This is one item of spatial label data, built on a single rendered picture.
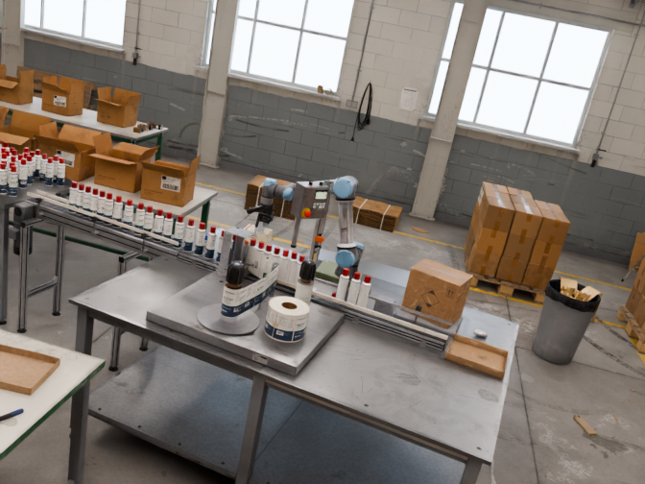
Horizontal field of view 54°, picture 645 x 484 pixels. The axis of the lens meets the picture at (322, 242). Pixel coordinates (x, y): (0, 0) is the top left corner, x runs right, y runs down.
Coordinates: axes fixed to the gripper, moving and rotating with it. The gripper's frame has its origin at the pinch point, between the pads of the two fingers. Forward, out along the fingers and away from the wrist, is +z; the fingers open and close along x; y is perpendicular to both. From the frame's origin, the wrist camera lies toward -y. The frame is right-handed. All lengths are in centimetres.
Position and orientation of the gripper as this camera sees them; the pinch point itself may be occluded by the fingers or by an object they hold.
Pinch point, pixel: (257, 231)
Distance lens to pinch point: 401.8
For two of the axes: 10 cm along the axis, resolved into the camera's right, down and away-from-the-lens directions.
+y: 9.6, 2.6, -1.3
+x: 2.1, -2.9, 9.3
